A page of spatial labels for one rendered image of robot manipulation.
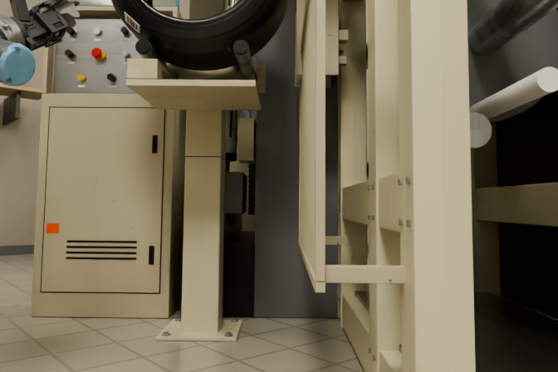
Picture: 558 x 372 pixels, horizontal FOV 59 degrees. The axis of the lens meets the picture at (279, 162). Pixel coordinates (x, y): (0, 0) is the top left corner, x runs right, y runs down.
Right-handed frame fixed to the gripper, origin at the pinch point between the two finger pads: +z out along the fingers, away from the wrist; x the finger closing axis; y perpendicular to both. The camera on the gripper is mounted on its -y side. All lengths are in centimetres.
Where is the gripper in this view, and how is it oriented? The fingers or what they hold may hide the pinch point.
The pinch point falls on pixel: (72, 2)
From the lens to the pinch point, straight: 151.5
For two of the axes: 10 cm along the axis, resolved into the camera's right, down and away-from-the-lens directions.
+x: 5.8, -4.0, -7.1
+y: 6.4, 7.6, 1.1
